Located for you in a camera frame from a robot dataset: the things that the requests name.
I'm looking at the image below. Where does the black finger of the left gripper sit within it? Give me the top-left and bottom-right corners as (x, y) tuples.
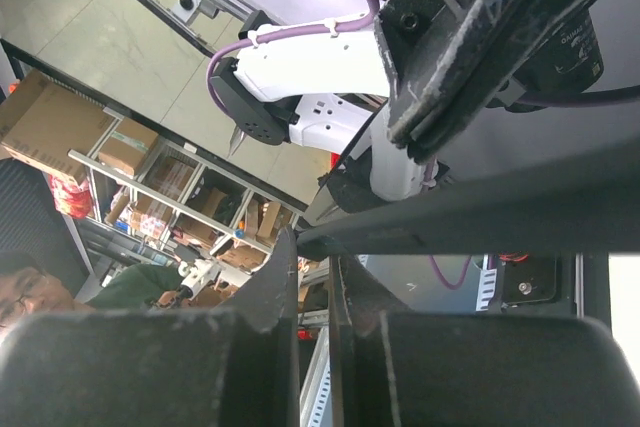
(372, 0), (640, 148)

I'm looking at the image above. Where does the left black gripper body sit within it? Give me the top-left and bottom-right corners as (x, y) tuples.
(329, 0), (640, 108)

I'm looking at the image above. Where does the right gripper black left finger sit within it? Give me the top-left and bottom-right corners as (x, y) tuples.
(1, 228), (300, 426)

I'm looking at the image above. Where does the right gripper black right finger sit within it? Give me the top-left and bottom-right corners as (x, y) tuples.
(329, 255), (639, 426)

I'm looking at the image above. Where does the black cased phone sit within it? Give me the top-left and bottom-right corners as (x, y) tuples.
(297, 46), (640, 261)

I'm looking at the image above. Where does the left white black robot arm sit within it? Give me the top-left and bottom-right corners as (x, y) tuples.
(207, 0), (639, 203)

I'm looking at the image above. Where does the metal storage shelf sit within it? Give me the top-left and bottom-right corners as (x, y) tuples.
(68, 111), (301, 272)

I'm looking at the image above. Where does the person with glasses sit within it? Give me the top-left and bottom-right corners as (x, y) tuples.
(0, 249), (181, 333)

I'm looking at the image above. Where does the cardboard box on shelf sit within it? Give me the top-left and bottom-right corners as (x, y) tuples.
(1, 70), (112, 185)

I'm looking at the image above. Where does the left white cable duct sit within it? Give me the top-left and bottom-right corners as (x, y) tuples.
(298, 257), (498, 426)

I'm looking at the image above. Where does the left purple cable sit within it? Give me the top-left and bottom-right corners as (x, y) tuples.
(206, 0), (474, 293)

